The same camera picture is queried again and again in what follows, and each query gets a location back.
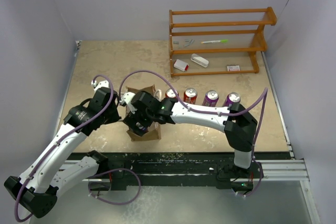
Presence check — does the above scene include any small red label card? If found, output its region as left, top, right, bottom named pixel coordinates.
left=227, top=65, right=240, bottom=71

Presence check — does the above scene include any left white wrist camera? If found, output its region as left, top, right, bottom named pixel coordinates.
left=91, top=80, right=110, bottom=92

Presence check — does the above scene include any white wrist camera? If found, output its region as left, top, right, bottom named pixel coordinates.
left=91, top=80, right=110, bottom=92
left=120, top=92, right=137, bottom=114

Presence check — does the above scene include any white stapler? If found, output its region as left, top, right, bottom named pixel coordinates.
left=191, top=54, right=209, bottom=68

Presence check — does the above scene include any red cola can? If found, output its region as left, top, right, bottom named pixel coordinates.
left=165, top=88, right=179, bottom=98
left=183, top=88, right=197, bottom=104

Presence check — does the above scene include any purple Fanta can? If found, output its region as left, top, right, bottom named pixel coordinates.
left=223, top=92, right=241, bottom=107
left=202, top=90, right=219, bottom=107
left=139, top=125, right=148, bottom=134

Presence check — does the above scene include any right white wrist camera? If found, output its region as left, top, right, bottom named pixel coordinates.
left=120, top=92, right=137, bottom=114

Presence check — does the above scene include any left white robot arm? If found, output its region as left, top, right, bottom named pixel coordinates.
left=4, top=87, right=120, bottom=222

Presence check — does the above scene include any orange wooden shelf rack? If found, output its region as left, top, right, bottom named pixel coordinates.
left=169, top=7, right=277, bottom=77

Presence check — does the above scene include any white and red box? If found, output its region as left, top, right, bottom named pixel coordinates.
left=173, top=59, right=189, bottom=72

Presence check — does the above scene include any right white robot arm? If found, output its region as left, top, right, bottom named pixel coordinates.
left=120, top=91, right=257, bottom=177

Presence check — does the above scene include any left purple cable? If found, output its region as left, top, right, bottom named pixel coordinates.
left=14, top=74, right=142, bottom=222

